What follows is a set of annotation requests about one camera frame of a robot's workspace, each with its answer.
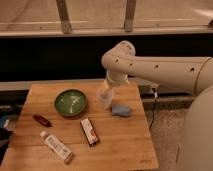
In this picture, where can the white lotion bottle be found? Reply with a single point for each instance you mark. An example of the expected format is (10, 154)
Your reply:
(57, 146)

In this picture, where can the blue sponge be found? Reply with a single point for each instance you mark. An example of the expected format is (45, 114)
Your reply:
(120, 110)

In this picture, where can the green ceramic bowl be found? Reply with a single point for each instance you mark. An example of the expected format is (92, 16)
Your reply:
(70, 103)

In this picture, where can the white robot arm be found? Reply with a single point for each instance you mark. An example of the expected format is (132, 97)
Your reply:
(194, 75)

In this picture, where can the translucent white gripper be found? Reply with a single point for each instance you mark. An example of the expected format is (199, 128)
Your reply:
(105, 94)

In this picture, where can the dark clutter at left edge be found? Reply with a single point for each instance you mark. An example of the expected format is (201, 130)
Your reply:
(4, 133)

